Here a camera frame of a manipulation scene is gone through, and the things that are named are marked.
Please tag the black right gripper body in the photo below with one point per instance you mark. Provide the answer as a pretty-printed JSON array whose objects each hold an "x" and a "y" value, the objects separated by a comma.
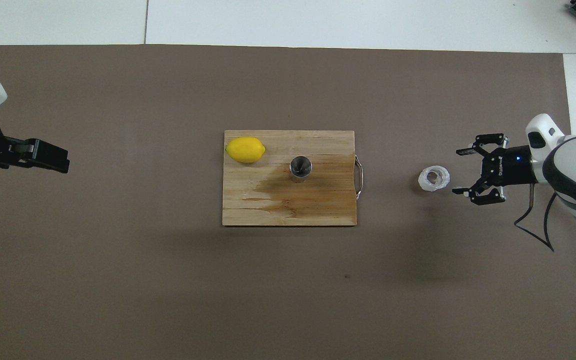
[{"x": 508, "y": 166}]

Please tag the clear faceted glass cup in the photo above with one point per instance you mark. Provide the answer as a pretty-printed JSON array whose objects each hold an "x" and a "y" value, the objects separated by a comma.
[{"x": 434, "y": 178}]

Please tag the steel double jigger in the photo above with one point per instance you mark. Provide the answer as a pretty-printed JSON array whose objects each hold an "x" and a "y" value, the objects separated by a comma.
[{"x": 300, "y": 167}]

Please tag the yellow lemon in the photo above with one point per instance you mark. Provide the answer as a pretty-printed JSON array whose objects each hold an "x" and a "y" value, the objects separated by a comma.
[{"x": 244, "y": 150}]

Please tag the wooden cutting board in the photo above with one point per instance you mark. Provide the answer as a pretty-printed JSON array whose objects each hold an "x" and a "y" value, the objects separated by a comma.
[{"x": 268, "y": 205}]

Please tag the brown table mat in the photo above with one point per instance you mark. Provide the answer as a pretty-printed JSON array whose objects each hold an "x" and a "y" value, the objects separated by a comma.
[{"x": 288, "y": 300}]

